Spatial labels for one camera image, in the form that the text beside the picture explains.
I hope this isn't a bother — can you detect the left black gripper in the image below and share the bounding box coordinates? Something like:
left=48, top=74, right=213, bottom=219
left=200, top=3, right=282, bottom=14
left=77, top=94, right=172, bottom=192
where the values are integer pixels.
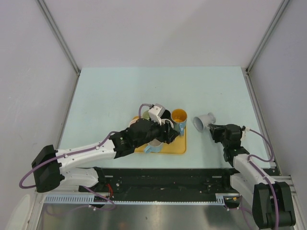
left=134, top=116, right=179, bottom=148

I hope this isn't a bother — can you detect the light grey mug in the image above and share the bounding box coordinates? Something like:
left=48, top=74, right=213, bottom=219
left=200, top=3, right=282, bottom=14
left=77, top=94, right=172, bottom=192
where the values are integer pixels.
left=193, top=112, right=216, bottom=132

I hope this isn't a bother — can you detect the light blue mug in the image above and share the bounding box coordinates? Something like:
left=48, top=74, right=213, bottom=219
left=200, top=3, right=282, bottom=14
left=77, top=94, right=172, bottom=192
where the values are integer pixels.
left=143, top=139, right=164, bottom=153

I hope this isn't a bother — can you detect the brown dark mug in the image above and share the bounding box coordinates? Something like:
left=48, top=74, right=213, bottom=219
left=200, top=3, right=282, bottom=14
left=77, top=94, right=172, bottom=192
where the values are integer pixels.
left=161, top=109, right=171, bottom=120

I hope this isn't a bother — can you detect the blue butterfly mug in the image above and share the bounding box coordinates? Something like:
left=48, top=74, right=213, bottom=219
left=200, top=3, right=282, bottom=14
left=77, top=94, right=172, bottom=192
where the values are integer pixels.
left=171, top=109, right=188, bottom=136

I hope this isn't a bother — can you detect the light green mug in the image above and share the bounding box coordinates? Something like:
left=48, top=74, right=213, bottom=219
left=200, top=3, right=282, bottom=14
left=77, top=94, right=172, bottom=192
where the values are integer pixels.
left=142, top=110, right=150, bottom=120

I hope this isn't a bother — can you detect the dark grey mug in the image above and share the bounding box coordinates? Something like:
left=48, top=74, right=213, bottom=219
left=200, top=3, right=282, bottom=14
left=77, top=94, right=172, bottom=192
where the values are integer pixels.
left=161, top=118, right=180, bottom=134

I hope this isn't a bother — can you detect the pink mug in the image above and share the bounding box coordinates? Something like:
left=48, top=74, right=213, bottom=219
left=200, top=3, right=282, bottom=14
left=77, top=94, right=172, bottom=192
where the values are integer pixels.
left=129, top=119, right=138, bottom=127

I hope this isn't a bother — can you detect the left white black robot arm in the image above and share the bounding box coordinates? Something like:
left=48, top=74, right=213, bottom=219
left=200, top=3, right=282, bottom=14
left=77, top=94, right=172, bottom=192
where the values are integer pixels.
left=31, top=118, right=179, bottom=193

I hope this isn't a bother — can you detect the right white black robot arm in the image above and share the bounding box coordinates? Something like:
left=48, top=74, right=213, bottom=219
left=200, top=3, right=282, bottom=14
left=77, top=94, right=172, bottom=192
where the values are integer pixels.
left=208, top=124, right=296, bottom=230

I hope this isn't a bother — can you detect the yellow tray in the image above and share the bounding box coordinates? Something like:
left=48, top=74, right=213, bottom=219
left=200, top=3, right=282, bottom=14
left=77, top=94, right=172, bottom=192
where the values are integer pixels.
left=134, top=128, right=187, bottom=155

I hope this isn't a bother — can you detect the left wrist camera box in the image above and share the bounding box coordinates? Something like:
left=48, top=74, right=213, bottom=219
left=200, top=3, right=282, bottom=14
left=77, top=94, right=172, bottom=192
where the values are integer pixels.
left=148, top=103, right=165, bottom=125

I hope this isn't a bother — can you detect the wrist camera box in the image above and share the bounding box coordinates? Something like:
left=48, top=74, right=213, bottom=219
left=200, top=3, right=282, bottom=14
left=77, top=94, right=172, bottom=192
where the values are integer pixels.
left=148, top=103, right=165, bottom=125
left=241, top=126, right=250, bottom=141

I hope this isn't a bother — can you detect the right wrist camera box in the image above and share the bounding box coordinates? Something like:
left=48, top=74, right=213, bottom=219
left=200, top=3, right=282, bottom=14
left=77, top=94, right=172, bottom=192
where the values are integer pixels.
left=241, top=126, right=250, bottom=141

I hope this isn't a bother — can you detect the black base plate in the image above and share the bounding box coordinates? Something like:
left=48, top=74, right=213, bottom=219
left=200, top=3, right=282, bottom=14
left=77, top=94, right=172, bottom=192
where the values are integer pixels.
left=70, top=169, right=241, bottom=202

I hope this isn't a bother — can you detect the right aluminium frame post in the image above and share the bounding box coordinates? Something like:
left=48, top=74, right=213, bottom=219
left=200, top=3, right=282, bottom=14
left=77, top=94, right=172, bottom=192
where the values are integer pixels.
left=245, top=0, right=292, bottom=72

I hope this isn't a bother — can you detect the aluminium frame post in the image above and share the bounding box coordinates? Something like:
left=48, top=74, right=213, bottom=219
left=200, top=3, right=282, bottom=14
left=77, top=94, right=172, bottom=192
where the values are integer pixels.
left=245, top=0, right=292, bottom=72
left=35, top=0, right=81, bottom=75

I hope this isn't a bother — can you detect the white cable duct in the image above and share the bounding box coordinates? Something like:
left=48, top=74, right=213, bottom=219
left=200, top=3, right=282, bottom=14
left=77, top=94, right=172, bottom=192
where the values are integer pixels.
left=44, top=194, right=241, bottom=206

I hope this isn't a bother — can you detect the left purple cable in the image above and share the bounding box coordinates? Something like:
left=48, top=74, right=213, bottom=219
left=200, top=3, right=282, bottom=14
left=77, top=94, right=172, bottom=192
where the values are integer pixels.
left=19, top=103, right=154, bottom=190

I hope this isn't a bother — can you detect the left aluminium frame post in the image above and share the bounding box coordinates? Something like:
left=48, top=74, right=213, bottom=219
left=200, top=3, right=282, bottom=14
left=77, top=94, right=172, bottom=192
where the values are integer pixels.
left=35, top=0, right=81, bottom=75

